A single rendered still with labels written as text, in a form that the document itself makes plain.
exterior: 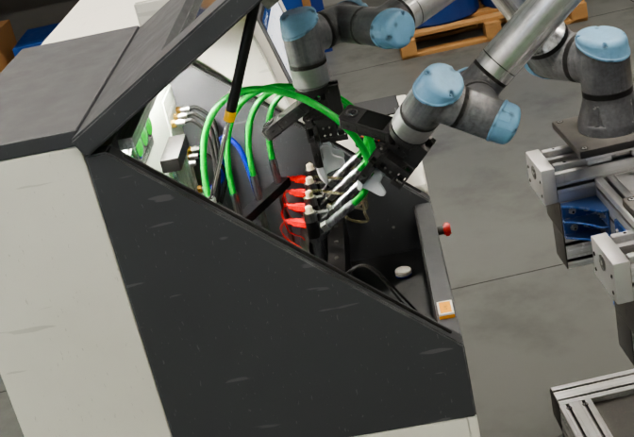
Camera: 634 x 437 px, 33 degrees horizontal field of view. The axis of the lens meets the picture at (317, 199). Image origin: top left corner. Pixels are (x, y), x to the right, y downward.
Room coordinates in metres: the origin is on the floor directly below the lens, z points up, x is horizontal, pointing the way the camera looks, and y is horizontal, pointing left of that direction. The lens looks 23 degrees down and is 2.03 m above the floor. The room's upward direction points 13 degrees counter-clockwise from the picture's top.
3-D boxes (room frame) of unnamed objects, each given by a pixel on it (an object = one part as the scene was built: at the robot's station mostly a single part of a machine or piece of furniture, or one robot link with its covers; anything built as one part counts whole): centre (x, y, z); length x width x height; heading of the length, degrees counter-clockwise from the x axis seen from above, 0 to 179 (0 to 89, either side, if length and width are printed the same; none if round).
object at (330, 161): (2.06, -0.04, 1.22); 0.06 x 0.03 x 0.09; 85
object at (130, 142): (2.10, 0.28, 1.43); 0.54 x 0.03 x 0.02; 175
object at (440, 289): (2.06, -0.22, 0.87); 0.62 x 0.04 x 0.16; 175
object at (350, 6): (2.11, -0.13, 1.48); 0.11 x 0.11 x 0.08; 34
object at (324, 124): (2.07, -0.05, 1.33); 0.09 x 0.08 x 0.12; 85
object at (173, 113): (2.34, 0.26, 1.20); 0.13 x 0.03 x 0.31; 175
